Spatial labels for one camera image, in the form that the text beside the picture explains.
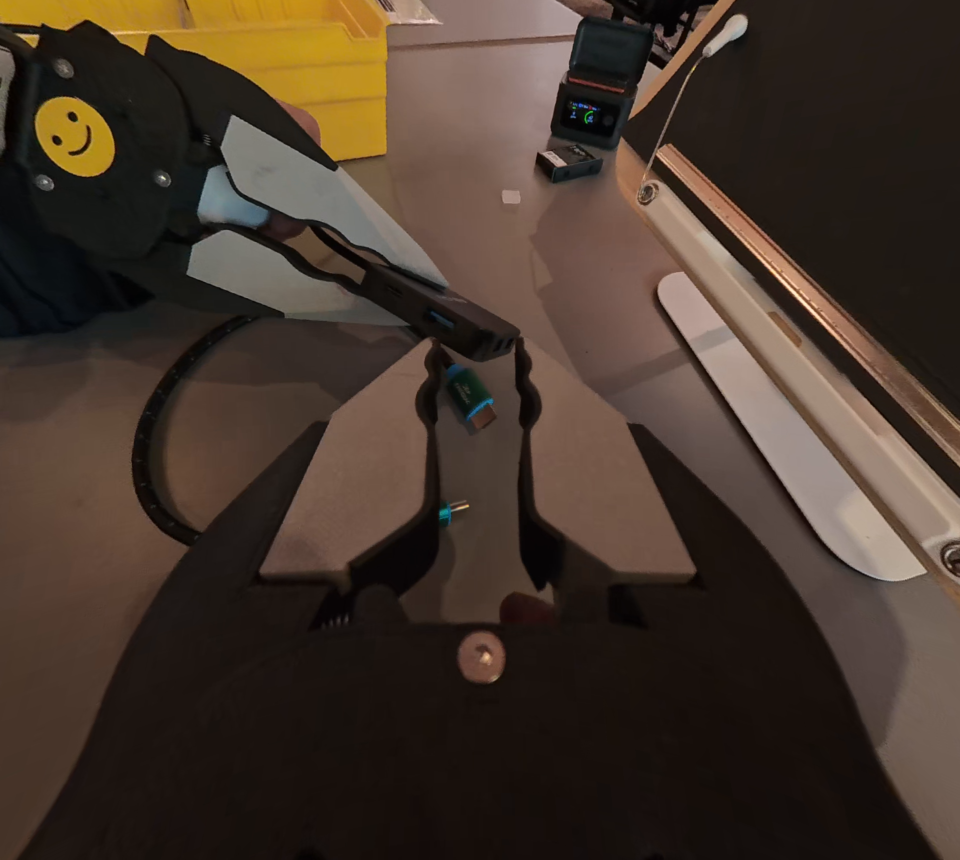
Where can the grey bin divider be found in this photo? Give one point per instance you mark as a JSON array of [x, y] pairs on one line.
[[182, 1]]

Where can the small white square piece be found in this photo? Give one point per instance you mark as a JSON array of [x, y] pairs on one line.
[[511, 196]]

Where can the black USB hub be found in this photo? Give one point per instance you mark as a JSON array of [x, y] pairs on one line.
[[450, 320]]

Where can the person's left hand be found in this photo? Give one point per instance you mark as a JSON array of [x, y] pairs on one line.
[[300, 121]]

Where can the yellow plastic bin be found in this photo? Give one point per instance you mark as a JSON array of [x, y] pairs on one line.
[[247, 49]]

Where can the black screen with tan frame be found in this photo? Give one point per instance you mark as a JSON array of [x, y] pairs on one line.
[[825, 87]]

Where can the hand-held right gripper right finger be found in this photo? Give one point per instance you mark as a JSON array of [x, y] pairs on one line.
[[607, 500]]

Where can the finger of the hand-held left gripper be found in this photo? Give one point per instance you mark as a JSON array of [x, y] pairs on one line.
[[255, 275], [300, 177]]

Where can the small black battery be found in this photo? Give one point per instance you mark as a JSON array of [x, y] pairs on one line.
[[570, 162]]

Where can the clear plastic bag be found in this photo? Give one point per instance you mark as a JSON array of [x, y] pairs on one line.
[[401, 1]]

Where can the person's left forearm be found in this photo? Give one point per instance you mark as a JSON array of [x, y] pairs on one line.
[[45, 297]]

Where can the black charging case with display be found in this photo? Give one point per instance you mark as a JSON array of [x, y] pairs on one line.
[[600, 87]]

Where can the white tethered pin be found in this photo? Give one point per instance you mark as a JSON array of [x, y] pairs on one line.
[[727, 33]]

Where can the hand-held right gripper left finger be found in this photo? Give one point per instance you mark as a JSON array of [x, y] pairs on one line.
[[352, 500]]

